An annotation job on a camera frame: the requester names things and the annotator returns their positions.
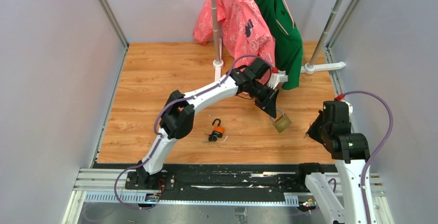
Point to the black orange-lock keys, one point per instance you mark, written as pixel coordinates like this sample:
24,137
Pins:
211,138

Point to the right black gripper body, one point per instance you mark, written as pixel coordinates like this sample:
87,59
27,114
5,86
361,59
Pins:
324,129

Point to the brass padlock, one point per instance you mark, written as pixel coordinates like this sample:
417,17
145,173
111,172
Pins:
281,122

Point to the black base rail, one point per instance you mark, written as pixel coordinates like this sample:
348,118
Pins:
205,184

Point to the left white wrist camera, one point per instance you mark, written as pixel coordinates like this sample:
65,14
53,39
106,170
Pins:
276,78

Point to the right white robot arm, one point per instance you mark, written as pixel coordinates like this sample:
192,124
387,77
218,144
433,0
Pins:
350,151

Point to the orange padlock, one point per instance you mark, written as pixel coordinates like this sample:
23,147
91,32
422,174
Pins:
218,129

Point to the green shirt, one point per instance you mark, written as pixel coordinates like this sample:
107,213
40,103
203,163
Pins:
288,41

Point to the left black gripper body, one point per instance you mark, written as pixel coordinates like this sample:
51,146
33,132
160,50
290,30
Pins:
263,94

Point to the white clothes rack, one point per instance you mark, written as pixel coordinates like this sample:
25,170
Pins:
309,68

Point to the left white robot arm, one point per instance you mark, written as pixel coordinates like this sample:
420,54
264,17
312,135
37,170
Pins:
175,121

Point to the pink patterned jacket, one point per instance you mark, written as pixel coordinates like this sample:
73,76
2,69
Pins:
245,32

